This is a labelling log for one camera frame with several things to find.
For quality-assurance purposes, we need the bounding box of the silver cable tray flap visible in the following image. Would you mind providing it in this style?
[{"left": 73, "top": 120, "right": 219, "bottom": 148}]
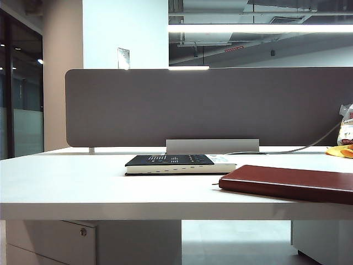
[{"left": 165, "top": 139, "right": 260, "bottom": 155}]

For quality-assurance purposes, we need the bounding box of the yellow cloth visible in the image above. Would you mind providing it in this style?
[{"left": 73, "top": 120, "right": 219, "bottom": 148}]
[{"left": 325, "top": 144, "right": 353, "bottom": 158}]

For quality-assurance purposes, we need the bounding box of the grey desk partition screen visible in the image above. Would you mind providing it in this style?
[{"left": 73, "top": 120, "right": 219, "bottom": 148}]
[{"left": 65, "top": 67, "right": 353, "bottom": 148}]

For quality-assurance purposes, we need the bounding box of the short light strip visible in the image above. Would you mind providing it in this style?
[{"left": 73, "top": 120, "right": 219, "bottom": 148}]
[{"left": 168, "top": 65, "right": 210, "bottom": 71}]

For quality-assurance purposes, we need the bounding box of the dark glass partition wall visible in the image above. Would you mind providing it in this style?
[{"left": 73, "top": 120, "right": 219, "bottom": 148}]
[{"left": 0, "top": 8, "right": 44, "bottom": 160}]

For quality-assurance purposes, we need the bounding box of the white drawer cabinet with lock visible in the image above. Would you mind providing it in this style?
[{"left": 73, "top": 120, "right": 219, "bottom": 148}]
[{"left": 5, "top": 220, "right": 182, "bottom": 265}]

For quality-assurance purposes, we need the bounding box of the long ceiling light strip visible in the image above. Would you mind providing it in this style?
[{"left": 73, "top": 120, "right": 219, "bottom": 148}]
[{"left": 168, "top": 24, "right": 353, "bottom": 34}]

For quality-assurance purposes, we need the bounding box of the silver wall plate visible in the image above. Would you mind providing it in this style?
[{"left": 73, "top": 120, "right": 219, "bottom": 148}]
[{"left": 117, "top": 47, "right": 131, "bottom": 70}]

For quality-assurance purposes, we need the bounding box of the white plain pedestal cabinet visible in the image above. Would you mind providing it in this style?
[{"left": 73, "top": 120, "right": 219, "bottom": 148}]
[{"left": 291, "top": 220, "right": 353, "bottom": 265}]

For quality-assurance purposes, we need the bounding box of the red leather book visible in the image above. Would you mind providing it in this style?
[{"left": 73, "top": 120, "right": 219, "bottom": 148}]
[{"left": 211, "top": 165, "right": 353, "bottom": 205}]

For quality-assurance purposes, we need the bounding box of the black hardcover book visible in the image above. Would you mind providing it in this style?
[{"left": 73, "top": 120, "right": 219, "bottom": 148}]
[{"left": 124, "top": 153, "right": 237, "bottom": 176}]

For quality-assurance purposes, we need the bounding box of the ceiling air vent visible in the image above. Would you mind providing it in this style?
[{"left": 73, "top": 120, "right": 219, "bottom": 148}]
[{"left": 269, "top": 15, "right": 306, "bottom": 25}]

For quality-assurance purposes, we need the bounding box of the clear plastic snack bag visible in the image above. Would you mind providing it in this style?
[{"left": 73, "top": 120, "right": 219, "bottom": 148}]
[{"left": 336, "top": 103, "right": 353, "bottom": 146}]

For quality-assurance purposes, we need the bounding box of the grey cable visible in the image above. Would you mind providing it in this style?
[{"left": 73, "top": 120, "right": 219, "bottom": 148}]
[{"left": 224, "top": 121, "right": 343, "bottom": 155}]

